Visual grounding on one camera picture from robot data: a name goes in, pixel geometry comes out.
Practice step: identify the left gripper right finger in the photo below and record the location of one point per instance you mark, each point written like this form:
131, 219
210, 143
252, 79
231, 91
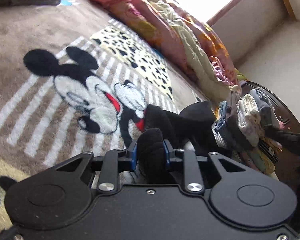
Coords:
184, 161

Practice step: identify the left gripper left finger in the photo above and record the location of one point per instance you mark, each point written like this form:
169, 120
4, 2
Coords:
113, 163

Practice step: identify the black garment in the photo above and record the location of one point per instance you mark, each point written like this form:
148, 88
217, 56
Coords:
193, 124

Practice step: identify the right stack of folded clothes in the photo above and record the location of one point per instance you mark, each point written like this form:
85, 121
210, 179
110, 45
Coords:
240, 127

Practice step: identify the Mickey Mouse plush blanket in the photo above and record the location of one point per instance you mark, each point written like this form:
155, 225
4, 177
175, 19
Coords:
72, 79

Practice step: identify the dark wooden headboard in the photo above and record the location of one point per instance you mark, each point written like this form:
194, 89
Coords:
287, 169

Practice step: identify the floral pink yellow quilt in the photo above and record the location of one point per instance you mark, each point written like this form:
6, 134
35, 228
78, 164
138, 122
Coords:
191, 45

